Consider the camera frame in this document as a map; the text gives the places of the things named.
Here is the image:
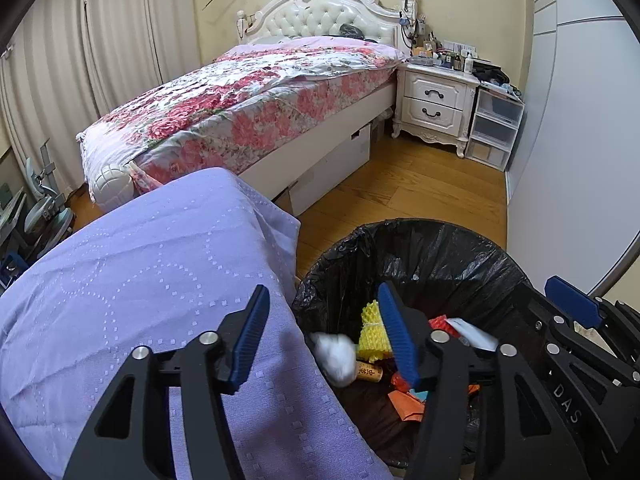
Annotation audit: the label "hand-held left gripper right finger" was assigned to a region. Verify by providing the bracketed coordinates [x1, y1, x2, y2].
[377, 281, 593, 480]

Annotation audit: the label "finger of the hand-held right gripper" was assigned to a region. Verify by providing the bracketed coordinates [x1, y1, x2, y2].
[517, 282, 640, 378]
[544, 275, 640, 333]

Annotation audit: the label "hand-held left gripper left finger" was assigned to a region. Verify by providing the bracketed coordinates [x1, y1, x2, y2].
[62, 284, 272, 480]

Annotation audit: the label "yellow foam net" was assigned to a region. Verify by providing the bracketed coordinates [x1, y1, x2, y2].
[357, 299, 396, 362]

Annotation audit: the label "dark red wrapper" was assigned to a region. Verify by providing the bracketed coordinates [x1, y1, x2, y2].
[427, 314, 461, 341]

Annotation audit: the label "tan labelled tube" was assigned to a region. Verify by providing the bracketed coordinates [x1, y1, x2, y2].
[354, 360, 385, 383]

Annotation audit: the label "white paper ball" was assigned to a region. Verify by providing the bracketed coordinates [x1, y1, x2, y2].
[310, 332, 357, 388]

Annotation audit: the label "printed orange plastic bag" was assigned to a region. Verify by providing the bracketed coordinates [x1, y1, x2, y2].
[387, 372, 428, 423]

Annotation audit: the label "bin with black liner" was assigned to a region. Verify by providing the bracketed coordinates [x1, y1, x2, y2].
[291, 217, 546, 471]

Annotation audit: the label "purple dotted tablecloth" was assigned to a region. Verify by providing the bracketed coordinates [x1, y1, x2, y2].
[0, 167, 396, 480]

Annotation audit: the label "white underbed storage box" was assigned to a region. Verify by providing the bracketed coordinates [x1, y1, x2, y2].
[290, 122, 372, 216]

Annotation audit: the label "white wardrobe sliding door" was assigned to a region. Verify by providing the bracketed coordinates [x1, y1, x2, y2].
[505, 0, 640, 296]

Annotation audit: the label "clear plastic drawer unit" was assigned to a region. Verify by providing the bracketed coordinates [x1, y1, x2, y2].
[465, 85, 526, 170]

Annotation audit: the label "white volleyball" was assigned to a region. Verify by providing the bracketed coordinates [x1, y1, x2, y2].
[90, 162, 136, 212]

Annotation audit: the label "white bed with tufted headboard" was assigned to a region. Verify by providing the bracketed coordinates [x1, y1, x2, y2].
[75, 0, 412, 216]

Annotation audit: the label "dark clothes pile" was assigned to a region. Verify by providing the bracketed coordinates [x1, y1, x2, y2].
[472, 60, 523, 98]

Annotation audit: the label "white nightstand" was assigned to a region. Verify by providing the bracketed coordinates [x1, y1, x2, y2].
[391, 60, 481, 158]

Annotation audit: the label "pink floral quilt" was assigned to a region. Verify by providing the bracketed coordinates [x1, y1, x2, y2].
[77, 40, 408, 196]

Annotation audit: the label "grey desk chair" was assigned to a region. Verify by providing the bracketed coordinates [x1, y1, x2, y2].
[22, 137, 76, 256]

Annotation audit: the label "grey study desk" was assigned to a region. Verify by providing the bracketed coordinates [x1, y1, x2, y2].
[0, 185, 28, 246]

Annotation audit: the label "cluster of small bottles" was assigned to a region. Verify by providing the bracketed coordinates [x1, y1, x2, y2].
[407, 15, 478, 72]

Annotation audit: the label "beige window curtains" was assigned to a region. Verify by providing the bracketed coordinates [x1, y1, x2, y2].
[0, 0, 201, 181]

